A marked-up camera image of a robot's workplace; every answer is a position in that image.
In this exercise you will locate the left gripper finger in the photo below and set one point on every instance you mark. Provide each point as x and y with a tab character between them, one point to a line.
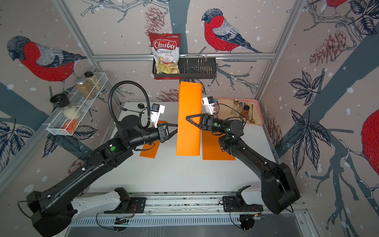
171	125
171	134

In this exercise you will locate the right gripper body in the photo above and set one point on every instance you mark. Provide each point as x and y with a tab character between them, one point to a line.
210	125

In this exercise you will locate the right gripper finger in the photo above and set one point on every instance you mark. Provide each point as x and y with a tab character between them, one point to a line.
194	116
197	122

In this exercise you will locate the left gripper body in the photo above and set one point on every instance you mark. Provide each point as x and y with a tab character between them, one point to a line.
162	135

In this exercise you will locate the orange paper sheet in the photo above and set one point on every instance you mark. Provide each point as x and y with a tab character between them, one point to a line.
211	150
190	105
150	151

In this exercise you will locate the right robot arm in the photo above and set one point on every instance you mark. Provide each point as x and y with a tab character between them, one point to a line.
278	187

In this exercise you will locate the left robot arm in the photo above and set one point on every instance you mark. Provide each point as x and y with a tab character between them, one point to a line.
52	209

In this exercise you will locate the black spoon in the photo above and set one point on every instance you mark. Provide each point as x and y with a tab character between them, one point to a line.
141	106

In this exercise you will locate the small amber bottle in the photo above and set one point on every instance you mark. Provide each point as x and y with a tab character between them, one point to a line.
245	111

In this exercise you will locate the pink tray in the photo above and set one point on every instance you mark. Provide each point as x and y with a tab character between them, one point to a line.
257	114

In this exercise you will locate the black fork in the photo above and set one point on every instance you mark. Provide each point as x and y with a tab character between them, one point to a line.
139	112

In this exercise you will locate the red cassava chips bag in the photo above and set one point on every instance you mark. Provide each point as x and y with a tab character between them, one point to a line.
166	52

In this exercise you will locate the brown spice jar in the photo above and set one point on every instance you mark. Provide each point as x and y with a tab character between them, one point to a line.
85	88

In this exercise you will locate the tan spice jar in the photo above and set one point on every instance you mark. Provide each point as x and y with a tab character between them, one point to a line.
93	80

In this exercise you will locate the small red packet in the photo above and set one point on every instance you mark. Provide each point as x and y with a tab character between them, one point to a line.
70	126

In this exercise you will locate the black lid rice jar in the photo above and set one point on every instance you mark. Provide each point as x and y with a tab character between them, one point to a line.
70	111

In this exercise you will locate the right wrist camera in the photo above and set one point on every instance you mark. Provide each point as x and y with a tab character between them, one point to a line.
208	103

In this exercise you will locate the black wire wall basket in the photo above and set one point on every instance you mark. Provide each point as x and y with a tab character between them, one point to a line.
200	67

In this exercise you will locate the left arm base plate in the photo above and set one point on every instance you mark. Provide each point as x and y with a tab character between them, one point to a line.
130	205

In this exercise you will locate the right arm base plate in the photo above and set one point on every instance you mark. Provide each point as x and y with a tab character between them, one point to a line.
230	204

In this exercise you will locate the clear acrylic wall shelf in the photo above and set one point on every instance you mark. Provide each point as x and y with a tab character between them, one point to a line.
54	125

